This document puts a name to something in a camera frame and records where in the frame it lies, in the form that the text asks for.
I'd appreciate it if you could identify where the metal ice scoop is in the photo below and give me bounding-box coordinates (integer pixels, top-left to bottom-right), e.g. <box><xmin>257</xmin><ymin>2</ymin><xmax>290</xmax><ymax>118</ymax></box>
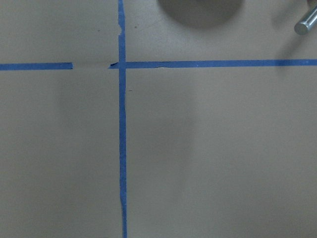
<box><xmin>294</xmin><ymin>5</ymin><xmax>317</xmax><ymax>35</ymax></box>

